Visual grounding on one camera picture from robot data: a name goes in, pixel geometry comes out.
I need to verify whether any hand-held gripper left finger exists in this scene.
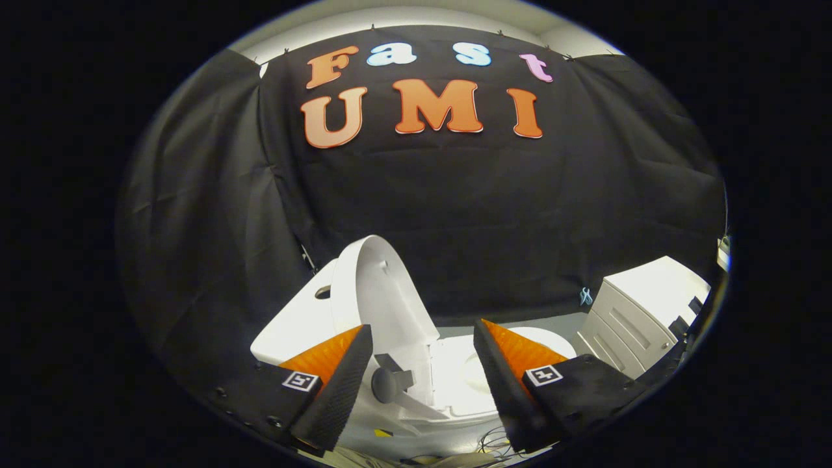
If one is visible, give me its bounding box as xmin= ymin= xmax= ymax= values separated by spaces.
xmin=214 ymin=324 xmax=375 ymax=454

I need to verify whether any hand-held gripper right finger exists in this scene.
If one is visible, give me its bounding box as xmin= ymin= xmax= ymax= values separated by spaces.
xmin=473 ymin=318 xmax=652 ymax=454

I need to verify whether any white drawer cabinet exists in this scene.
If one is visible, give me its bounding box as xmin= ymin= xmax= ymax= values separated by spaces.
xmin=571 ymin=255 xmax=713 ymax=380

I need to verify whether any black backdrop cloth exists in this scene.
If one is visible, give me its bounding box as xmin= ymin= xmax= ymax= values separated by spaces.
xmin=117 ymin=25 xmax=728 ymax=392

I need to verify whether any black cable tangle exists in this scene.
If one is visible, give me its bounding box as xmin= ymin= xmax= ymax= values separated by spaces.
xmin=476 ymin=425 xmax=522 ymax=457

